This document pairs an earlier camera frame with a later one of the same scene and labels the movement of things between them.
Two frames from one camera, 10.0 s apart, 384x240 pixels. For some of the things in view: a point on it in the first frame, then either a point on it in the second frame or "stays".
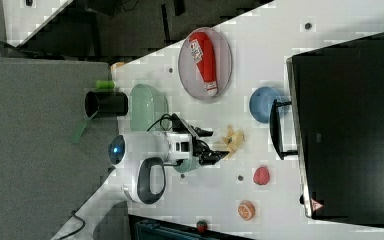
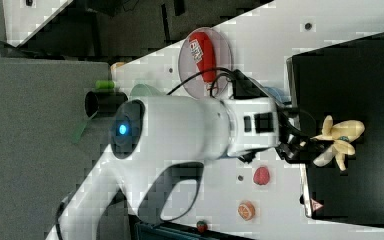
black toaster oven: x=345 y=122 stays
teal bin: x=140 y=228 stays
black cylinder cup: x=106 y=104 stays
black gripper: x=202 y=151 → x=295 y=146
